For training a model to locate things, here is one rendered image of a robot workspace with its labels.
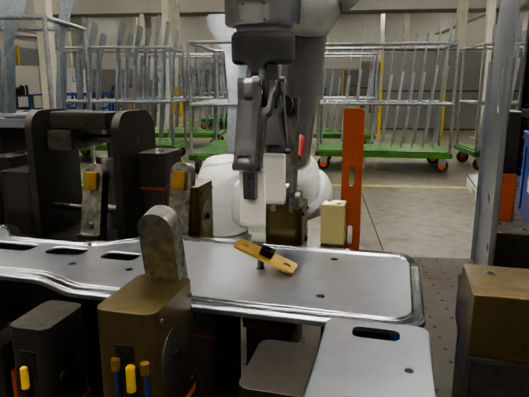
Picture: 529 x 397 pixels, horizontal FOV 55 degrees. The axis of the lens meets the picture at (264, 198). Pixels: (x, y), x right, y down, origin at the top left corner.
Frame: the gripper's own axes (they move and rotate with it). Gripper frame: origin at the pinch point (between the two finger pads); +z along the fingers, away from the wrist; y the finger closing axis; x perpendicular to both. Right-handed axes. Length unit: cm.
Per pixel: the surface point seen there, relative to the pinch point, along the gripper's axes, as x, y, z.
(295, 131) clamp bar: 1.1, -14.4, -6.8
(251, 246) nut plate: -1.8, 0.0, 6.6
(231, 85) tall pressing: -207, -621, 3
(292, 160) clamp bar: 0.8, -13.6, -2.7
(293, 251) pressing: 2.3, -7.2, 9.5
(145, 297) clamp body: -5.6, 22.0, 4.3
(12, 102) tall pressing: -328, -343, 10
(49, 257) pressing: -30.1, 3.6, 9.2
